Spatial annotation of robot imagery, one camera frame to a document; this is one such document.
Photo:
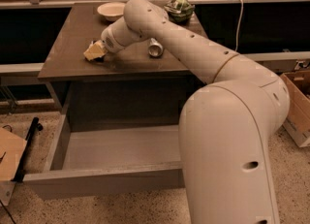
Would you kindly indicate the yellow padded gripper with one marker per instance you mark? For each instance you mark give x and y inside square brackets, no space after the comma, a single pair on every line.
[108,42]

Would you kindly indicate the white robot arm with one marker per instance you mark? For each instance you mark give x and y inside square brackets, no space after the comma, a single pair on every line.
[224,127]

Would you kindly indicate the open grey top drawer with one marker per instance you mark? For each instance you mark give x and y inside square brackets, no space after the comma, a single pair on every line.
[115,137]

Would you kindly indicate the white paper bowl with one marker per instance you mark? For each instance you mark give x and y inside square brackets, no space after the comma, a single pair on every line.
[111,11]

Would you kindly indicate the silver blue drink can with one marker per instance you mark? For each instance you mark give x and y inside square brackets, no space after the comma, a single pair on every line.
[155,49]

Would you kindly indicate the green chip bag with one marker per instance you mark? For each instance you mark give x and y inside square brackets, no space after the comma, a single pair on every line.
[179,10]

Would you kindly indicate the black metal bar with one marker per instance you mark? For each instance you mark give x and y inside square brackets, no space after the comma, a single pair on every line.
[35,126]

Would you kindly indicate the cardboard sheet left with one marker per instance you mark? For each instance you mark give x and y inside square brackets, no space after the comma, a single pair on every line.
[12,147]

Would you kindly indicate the cardboard box right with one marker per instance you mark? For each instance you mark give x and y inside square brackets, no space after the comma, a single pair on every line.
[297,123]

